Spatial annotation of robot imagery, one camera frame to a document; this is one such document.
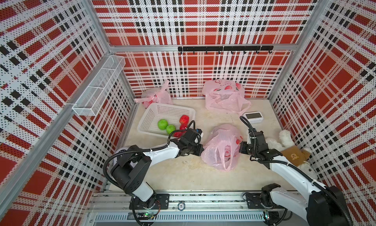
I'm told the white wire wall shelf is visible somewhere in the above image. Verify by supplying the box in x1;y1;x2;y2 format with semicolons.
72;55;125;116

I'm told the black hook rail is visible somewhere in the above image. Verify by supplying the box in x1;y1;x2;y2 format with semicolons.
177;45;274;53

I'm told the green apple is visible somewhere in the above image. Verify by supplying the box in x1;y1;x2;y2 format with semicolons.
165;124;176;135
157;119;169;130

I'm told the white plush teddy bear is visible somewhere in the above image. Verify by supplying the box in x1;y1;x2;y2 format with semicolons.
266;130;317;179

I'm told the pink plastic bag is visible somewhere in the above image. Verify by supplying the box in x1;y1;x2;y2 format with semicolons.
202;79;252;115
134;80;173;108
200;124;243;172

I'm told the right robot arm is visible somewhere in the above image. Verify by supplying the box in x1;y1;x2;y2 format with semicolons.
240;129;353;226

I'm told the red apple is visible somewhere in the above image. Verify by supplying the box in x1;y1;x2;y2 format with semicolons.
180;124;188;130
173;132;183;138
179;115;190;125

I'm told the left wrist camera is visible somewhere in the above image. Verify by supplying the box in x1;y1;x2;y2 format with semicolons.
196;129;203;138

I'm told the white digital clock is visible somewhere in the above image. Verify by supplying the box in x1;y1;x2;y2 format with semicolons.
243;111;263;124

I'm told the white plastic basket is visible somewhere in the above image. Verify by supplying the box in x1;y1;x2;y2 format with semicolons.
136;103;196;138

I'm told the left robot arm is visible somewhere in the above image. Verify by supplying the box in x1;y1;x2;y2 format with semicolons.
103;128;204;209

